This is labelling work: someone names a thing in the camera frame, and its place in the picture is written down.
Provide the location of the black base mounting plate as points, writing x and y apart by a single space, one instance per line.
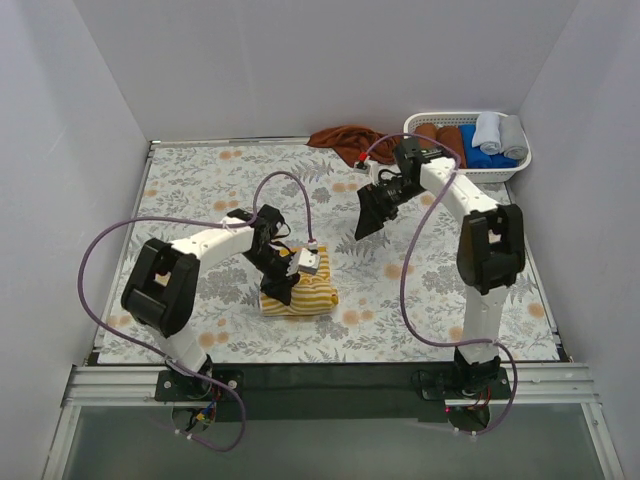
335 391

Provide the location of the floral patterned table mat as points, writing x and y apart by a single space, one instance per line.
400 294

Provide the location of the rolled light blue towel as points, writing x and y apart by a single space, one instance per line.
487 133

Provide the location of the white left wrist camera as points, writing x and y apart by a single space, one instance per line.
304 261

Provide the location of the rolled grey towel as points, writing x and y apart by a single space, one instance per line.
513 141

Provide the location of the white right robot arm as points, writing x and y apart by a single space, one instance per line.
490 255

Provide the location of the yellow striped towel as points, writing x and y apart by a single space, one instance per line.
312 295

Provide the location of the white plastic basket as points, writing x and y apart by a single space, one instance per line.
455 118

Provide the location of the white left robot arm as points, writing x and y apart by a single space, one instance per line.
161 289

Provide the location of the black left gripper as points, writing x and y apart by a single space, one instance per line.
279 275

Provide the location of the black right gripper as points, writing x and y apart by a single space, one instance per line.
376 201

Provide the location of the aluminium frame rail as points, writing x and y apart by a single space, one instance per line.
538 383

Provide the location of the brown towel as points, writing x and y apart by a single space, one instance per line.
451 137
349 142
427 130

